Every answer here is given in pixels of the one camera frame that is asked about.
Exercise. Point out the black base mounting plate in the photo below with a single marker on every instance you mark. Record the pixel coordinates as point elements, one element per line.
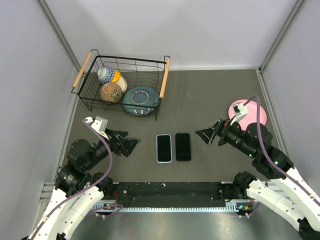
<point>172,194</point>

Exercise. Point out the brown ceramic bowl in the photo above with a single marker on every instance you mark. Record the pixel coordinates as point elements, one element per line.
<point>111,92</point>

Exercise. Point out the pink plate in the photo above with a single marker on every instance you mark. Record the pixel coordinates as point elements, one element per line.
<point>252,114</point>

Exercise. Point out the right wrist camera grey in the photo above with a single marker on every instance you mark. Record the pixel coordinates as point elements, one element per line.
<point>239,111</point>

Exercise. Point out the dark teal plate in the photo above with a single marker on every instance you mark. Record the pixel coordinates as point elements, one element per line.
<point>141,100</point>

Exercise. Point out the beige bowl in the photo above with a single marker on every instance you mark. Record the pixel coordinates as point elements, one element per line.
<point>122,83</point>

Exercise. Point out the black wire dish basket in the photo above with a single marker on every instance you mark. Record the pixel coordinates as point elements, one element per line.
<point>131,85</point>

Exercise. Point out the yellow bowl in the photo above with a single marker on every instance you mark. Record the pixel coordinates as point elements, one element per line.
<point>116,77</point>

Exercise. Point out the blue smartphone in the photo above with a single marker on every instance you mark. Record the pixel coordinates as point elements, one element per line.
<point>183,147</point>

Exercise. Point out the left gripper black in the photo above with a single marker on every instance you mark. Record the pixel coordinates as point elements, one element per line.
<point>126,145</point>

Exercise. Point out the black smartphone face down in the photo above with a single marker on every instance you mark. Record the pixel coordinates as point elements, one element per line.
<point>164,148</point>

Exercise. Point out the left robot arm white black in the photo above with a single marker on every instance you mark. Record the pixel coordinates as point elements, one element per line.
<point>76,191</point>

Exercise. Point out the blue white patterned bowl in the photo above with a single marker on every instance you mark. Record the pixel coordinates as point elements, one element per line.
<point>106,74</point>

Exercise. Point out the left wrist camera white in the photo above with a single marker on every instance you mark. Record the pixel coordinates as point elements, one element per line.
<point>98,124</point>

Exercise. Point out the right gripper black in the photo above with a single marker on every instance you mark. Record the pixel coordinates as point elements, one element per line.
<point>221,128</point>

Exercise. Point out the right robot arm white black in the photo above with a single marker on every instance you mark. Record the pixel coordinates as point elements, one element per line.
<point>301,206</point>

